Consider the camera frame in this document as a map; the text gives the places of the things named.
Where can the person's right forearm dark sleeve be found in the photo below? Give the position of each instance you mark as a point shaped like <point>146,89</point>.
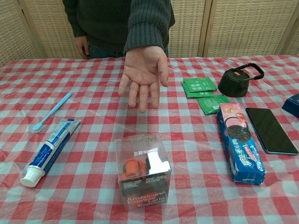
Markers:
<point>74,18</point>

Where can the person's right hand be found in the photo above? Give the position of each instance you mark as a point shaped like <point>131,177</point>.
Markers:
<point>81,47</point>

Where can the person's left forearm dark sleeve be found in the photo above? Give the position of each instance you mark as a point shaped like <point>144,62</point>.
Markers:
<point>147,25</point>

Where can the small transparent plastic box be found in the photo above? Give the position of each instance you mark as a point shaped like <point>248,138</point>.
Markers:
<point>144,184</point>

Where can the dark blue box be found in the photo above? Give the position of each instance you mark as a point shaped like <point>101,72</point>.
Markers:
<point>292,105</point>

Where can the person's torso dark sweater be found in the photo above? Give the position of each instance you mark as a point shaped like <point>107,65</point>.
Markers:
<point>105,23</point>

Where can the woven wicker folding screen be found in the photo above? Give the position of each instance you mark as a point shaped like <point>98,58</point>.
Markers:
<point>245,25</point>

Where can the red white checkered tablecloth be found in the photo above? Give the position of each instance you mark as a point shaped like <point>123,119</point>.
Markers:
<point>93,105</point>

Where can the black smartphone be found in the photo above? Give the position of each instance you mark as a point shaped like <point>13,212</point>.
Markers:
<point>271,130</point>

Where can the person's open left hand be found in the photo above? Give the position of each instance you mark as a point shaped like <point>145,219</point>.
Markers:
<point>146,67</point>

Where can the green tea sachet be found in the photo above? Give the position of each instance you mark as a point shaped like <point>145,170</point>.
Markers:
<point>211,103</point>
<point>198,84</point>
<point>202,93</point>

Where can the white blue toothpaste tube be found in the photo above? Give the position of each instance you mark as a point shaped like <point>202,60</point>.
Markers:
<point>52,144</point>

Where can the blue pink cookie package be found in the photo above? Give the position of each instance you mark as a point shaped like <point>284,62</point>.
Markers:
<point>243,149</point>

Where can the orange coffee capsule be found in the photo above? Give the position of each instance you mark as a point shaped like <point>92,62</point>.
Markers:
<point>131,168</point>

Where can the black cast iron teapot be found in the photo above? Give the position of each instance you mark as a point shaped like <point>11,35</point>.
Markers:
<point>232,84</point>

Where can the light blue toothbrush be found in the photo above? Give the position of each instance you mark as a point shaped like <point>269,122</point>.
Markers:
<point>52,110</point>

